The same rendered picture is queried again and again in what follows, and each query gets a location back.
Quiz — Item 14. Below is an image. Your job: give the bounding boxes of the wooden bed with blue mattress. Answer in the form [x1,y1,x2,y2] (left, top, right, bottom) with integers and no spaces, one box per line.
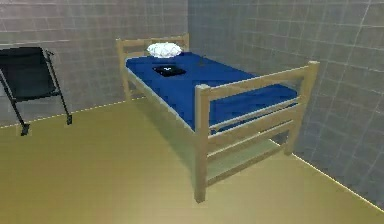
[115,32,321,204]

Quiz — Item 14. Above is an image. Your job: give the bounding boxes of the white pillow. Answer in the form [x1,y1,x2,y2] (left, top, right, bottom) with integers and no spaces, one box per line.
[146,42,183,59]

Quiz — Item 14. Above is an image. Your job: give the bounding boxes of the flat black object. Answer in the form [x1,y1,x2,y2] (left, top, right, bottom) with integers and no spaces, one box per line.
[152,64,188,78]

